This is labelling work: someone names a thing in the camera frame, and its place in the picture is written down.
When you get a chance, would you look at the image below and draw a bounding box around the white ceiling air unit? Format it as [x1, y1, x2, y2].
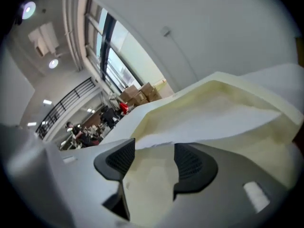
[28, 21, 60, 57]

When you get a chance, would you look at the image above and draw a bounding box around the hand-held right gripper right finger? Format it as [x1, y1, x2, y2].
[166, 142, 296, 228]

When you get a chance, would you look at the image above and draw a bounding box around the large glass window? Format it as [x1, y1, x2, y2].
[84, 0, 167, 93]

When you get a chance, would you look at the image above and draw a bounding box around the stack of cardboard boxes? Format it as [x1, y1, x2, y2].
[118, 82, 163, 108]

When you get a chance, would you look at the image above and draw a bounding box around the black metal railing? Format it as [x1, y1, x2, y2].
[35, 77, 96, 140]

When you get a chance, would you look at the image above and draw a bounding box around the red bag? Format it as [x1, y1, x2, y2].
[118, 102, 129, 115]

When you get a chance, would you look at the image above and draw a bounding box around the cream plastic tray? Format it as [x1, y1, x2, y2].
[102, 63, 304, 223]

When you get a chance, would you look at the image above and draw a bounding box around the white wall conduit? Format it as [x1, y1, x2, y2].
[170, 34, 198, 82]

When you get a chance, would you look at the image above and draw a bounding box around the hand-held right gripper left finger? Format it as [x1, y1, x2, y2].
[0, 122, 136, 228]

